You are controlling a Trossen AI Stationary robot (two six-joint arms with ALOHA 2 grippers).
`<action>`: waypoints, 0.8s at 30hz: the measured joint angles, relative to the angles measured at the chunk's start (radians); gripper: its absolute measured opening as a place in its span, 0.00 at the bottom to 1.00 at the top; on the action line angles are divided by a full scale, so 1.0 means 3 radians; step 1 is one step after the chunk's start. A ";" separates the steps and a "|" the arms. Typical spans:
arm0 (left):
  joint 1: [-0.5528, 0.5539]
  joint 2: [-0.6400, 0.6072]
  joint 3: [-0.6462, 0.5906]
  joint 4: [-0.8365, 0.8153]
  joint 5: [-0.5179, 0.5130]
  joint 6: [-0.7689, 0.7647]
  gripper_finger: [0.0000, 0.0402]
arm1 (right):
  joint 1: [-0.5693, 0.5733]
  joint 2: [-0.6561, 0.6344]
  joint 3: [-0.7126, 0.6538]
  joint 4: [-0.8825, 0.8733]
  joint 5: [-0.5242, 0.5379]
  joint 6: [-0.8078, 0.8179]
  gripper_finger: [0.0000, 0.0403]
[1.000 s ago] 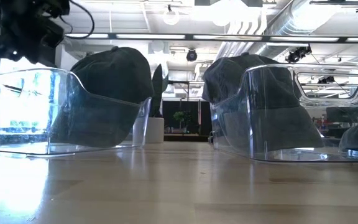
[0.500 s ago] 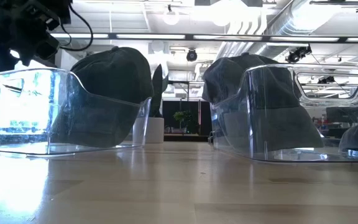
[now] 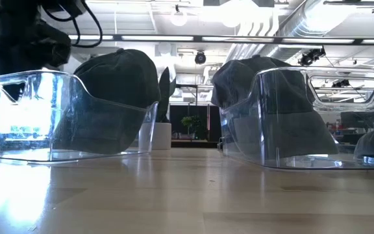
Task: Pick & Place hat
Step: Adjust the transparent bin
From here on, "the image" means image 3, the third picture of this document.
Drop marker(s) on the clear plastic bin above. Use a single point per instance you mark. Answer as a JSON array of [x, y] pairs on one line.
[[265, 130], [28, 130]]

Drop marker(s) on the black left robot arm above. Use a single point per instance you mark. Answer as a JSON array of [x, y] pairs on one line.
[[18, 39]]

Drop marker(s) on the small green potted plant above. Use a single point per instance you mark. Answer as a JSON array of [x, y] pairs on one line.
[[191, 123]]

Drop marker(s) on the black track light cluster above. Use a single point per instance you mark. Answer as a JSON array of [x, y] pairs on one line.
[[312, 57]]

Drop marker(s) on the snake plant in white pot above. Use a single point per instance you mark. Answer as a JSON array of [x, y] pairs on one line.
[[164, 136]]

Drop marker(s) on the dark green-black baseball cap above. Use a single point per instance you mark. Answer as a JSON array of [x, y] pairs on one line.
[[122, 78]]

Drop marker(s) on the grey baseball cap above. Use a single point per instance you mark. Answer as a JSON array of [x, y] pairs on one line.
[[235, 81]]

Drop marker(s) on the small black track light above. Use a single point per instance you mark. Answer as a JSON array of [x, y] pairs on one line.
[[340, 84]]

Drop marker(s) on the overhead light bar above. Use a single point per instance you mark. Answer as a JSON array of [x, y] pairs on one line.
[[206, 38]]

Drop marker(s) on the black computer monitor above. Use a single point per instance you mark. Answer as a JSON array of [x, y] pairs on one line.
[[359, 119]]

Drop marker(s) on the round black ceiling spotlight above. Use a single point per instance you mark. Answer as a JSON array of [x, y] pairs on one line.
[[200, 58]]

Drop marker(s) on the silver ventilation duct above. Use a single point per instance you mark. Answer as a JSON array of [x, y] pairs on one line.
[[304, 22]]

